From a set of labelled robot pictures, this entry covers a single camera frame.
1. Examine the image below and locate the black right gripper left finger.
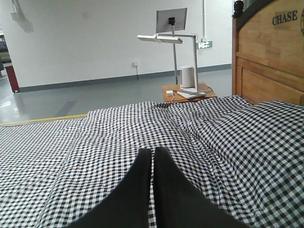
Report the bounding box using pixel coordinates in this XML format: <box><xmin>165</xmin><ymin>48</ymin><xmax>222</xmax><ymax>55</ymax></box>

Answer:
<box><xmin>68</xmin><ymin>149</ymin><xmax>152</xmax><ymax>228</ymax></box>

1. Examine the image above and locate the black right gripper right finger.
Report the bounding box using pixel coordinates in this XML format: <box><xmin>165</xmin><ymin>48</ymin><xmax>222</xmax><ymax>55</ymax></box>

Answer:
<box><xmin>153</xmin><ymin>147</ymin><xmax>246</xmax><ymax>228</ymax></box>

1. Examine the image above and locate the white desk lamp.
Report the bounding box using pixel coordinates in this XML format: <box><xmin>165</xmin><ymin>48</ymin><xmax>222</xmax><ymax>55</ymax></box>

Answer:
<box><xmin>137</xmin><ymin>33</ymin><xmax>206</xmax><ymax>99</ymax></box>

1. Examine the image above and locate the wooden bed headboard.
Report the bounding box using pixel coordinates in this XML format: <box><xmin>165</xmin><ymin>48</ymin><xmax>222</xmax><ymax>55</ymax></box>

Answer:
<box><xmin>232</xmin><ymin>0</ymin><xmax>304</xmax><ymax>105</ymax></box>

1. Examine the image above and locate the black white checkered bedsheet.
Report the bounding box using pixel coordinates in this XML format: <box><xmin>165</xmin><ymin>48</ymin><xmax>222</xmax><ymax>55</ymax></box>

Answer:
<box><xmin>0</xmin><ymin>95</ymin><xmax>304</xmax><ymax>228</ymax></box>

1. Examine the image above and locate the white charger adapter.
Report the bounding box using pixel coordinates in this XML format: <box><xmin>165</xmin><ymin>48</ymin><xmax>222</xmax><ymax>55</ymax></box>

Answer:
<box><xmin>166</xmin><ymin>90</ymin><xmax>174</xmax><ymax>96</ymax></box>

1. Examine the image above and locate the small wooden bedside table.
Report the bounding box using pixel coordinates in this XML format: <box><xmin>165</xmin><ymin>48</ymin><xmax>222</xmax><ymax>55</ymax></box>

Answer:
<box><xmin>162</xmin><ymin>82</ymin><xmax>217</xmax><ymax>103</ymax></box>

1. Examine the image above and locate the green exit sign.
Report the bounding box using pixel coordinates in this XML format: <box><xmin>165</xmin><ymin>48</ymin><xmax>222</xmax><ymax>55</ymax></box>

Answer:
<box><xmin>197</xmin><ymin>41</ymin><xmax>213</xmax><ymax>49</ymax></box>

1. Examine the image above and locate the red bin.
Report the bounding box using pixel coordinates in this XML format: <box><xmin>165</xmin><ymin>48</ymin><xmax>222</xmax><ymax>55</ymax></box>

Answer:
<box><xmin>5</xmin><ymin>66</ymin><xmax>20</xmax><ymax>93</ymax></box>

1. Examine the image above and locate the grey monitor on stand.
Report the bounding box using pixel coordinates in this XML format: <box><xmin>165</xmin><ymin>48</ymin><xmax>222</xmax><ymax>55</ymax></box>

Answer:
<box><xmin>156</xmin><ymin>8</ymin><xmax>188</xmax><ymax>85</ymax></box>

